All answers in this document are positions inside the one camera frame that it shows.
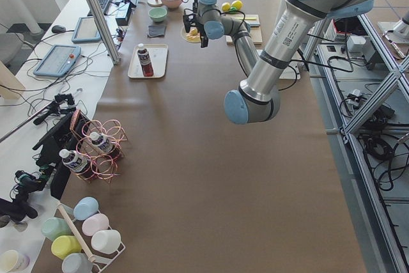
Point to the computer mouse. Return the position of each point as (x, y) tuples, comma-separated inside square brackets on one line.
[(57, 29)]

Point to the grey cup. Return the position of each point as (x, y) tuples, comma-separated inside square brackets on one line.
[(76, 263)]

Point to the yellow lemon far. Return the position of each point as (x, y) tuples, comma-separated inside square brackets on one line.
[(226, 7)]

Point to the teach pendant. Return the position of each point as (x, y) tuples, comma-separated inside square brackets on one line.
[(59, 61), (86, 31)]

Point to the yellow lemon near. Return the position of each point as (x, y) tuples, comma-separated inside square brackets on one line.
[(236, 5)]

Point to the yellow lemon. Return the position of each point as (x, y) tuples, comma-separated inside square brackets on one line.
[(236, 5), (226, 7)]

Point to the grey folded cloth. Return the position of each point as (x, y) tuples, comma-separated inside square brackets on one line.
[(156, 31)]

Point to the tea bottle in rack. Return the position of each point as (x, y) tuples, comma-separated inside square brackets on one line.
[(75, 161), (101, 142)]

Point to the copper wire bottle rack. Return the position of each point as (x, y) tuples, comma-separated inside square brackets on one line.
[(103, 166)]

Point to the wooden cutting board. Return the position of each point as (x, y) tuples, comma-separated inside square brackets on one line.
[(255, 31)]

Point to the light blue cup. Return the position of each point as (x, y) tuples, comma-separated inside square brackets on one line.
[(85, 208)]

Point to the mint green bowl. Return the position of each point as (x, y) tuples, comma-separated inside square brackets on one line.
[(157, 14)]

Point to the yellow-green cup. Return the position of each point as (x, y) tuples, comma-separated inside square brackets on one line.
[(65, 245)]

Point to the pink cup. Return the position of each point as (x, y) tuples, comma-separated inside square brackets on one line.
[(94, 224)]

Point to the white wire cup rack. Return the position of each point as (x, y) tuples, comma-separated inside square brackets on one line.
[(99, 260)]

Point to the pale teal cup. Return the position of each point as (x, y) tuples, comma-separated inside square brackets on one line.
[(55, 227)]

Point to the tea bottle on tray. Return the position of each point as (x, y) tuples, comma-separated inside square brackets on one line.
[(145, 60)]

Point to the grey-white plate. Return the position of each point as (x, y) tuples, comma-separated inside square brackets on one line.
[(184, 36)]

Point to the glazed twisted donut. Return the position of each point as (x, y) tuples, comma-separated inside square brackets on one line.
[(193, 34)]

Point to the cream rabbit tray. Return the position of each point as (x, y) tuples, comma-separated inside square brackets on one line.
[(158, 55)]

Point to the mint green cup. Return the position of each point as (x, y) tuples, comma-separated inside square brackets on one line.
[(106, 241)]

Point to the cream cup off rack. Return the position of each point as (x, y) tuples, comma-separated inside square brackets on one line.
[(13, 261)]

